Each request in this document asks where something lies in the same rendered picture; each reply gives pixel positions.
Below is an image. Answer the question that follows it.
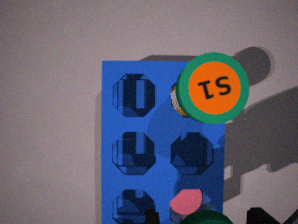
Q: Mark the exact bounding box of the blue tube rack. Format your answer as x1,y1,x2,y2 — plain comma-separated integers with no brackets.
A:
101,61,225,224

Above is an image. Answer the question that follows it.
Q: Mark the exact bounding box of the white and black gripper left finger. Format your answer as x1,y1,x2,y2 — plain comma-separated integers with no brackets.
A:
146,209,160,224

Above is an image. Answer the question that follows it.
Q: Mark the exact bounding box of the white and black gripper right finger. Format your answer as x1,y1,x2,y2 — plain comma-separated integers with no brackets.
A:
246,207,281,224

